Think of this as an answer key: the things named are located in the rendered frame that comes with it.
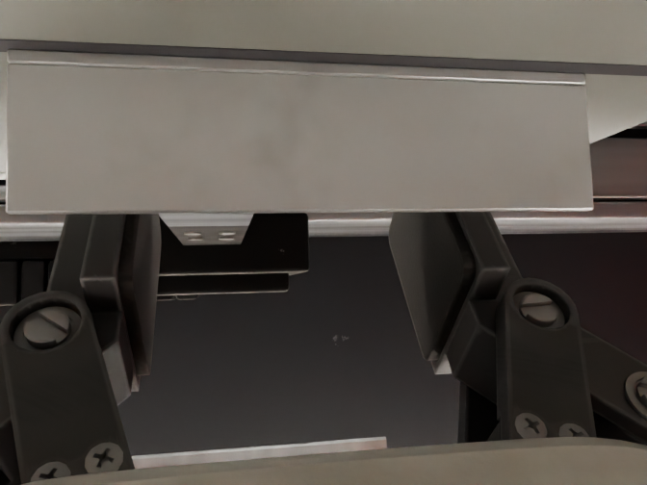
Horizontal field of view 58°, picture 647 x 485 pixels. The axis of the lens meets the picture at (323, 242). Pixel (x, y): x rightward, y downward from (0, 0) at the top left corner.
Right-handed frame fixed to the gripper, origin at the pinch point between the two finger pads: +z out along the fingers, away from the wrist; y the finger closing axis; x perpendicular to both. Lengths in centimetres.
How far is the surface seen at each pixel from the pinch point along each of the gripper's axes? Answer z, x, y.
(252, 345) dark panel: 31, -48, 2
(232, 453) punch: -0.4, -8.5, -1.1
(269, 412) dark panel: 25, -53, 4
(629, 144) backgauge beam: 26.4, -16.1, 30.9
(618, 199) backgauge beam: 23.7, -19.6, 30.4
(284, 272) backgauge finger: 16.0, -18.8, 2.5
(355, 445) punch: -0.4, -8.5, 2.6
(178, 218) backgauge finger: 8.6, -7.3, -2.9
